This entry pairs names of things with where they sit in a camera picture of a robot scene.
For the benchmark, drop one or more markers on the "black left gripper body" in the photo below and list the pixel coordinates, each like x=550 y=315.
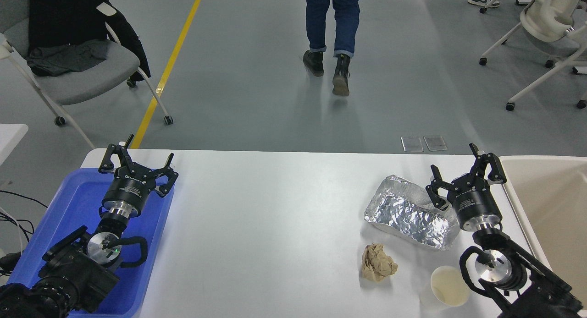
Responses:
x=128 y=189

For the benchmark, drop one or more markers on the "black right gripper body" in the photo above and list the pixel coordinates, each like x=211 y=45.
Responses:
x=474 y=201

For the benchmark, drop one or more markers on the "white paper cup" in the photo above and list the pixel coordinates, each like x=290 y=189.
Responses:
x=449 y=286

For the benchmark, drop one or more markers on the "silver foil tray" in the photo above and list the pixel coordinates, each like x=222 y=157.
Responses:
x=403 y=212

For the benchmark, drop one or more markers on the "clear floor plate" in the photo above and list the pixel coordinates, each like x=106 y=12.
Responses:
x=435 y=143
x=412 y=144

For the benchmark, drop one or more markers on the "blue plastic tray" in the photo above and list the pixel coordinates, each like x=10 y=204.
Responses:
x=73 y=199

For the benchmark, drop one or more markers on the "large pale bin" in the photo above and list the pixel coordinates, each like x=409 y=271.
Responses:
x=550 y=203

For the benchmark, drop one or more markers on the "crumpled tan paper ball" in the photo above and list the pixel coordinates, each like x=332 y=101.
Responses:
x=377 y=263

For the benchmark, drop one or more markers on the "white side table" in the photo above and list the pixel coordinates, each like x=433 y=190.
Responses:
x=9 y=139

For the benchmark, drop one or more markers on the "dark grey folded garment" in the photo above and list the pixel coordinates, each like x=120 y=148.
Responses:
x=69 y=57

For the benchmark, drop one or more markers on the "black jacket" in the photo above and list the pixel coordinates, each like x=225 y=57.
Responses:
x=64 y=15

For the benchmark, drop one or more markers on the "white chair legs with castor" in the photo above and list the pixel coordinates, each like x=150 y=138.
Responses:
x=483 y=9

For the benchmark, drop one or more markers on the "white office chair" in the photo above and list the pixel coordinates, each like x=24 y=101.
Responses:
x=545 y=15

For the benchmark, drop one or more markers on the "grey chair with white frame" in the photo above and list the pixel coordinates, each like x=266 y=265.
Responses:
x=87 y=77

